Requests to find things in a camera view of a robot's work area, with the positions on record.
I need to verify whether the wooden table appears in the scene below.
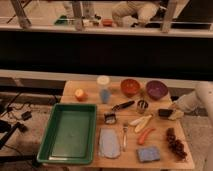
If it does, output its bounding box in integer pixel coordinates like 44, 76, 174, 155
60, 81, 195, 171

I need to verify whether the green plastic tray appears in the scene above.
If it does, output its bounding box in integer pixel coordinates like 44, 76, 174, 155
37, 103, 97, 165

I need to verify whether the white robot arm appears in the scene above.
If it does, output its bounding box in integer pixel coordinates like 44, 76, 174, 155
169, 81, 213, 171

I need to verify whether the dark red grape bunch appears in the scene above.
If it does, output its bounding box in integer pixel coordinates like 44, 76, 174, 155
166, 128, 187, 160

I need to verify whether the black handled brush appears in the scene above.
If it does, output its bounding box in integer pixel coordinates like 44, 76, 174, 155
103, 100, 136, 125

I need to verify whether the small metal cup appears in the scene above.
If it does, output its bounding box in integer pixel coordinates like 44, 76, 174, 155
137, 100, 149, 114

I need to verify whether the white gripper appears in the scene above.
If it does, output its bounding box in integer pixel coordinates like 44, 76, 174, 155
168, 92, 197, 121

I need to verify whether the blue sponge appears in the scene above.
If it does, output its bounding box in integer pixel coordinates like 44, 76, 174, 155
137, 146, 160, 163

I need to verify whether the silver fork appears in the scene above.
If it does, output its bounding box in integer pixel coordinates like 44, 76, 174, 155
122, 122, 128, 152

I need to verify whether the clear plastic cup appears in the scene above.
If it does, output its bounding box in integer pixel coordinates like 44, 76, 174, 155
97, 75, 110, 104

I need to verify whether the orange apple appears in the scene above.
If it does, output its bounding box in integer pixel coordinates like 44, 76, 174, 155
74, 89, 88, 102

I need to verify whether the orange bowl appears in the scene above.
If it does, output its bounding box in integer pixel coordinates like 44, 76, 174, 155
120, 79, 141, 97

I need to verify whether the black eraser block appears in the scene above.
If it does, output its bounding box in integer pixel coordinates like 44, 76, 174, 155
158, 109, 173, 117

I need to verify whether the orange carrot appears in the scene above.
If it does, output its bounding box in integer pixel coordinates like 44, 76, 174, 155
138, 128, 155, 145

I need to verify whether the grey blue cloth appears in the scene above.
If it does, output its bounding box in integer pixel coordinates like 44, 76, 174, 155
98, 128, 120, 159

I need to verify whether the purple bowl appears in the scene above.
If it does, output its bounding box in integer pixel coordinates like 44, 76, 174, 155
146, 80, 168, 100

